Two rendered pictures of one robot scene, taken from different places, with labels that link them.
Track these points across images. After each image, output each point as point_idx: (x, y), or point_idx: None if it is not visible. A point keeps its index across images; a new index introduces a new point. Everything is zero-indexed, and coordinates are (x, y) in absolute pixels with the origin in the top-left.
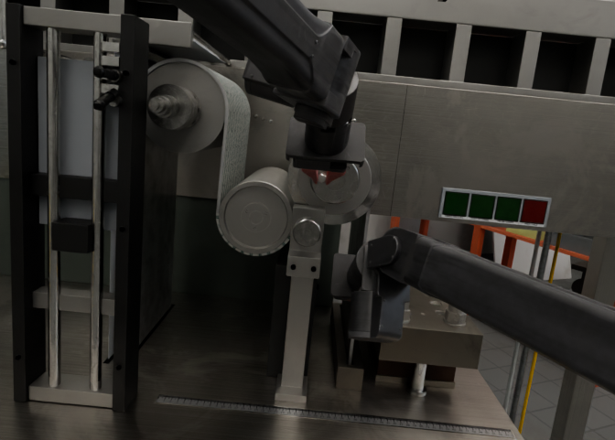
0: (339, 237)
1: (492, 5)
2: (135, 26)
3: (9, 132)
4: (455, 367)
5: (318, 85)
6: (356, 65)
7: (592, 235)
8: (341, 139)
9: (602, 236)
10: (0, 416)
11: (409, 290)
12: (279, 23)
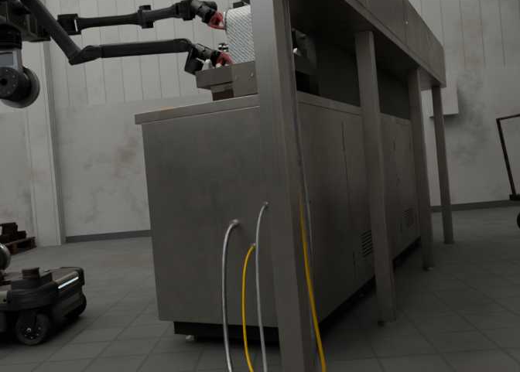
0: (306, 51)
1: None
2: (233, 5)
3: None
4: (212, 93)
5: (173, 16)
6: (180, 5)
7: None
8: (201, 17)
9: None
10: None
11: (187, 56)
12: (163, 14)
